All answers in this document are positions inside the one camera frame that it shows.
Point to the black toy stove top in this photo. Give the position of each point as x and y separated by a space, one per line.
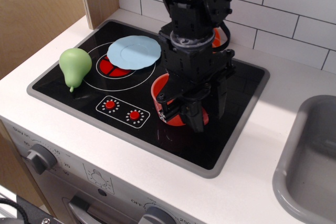
201 153

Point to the red stove button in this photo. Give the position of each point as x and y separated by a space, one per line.
134 115
110 105

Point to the right red stove button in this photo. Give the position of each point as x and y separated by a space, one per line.
134 115

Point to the left red stove button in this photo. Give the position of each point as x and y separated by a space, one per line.
110 105

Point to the left grey timer knob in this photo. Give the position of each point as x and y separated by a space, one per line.
40 158

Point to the light blue plate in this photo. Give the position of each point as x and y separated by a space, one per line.
134 52

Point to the salmon sushi toy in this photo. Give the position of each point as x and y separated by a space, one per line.
217 39

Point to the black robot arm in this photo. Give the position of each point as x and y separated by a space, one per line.
196 19

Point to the red plastic cup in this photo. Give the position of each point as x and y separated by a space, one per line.
160 90

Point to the right grey oven knob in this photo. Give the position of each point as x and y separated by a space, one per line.
155 215

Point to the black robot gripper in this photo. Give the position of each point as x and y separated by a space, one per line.
194 61

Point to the grey toy sink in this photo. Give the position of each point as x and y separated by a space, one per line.
304 179

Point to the green toy pear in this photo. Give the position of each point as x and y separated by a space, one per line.
75 63

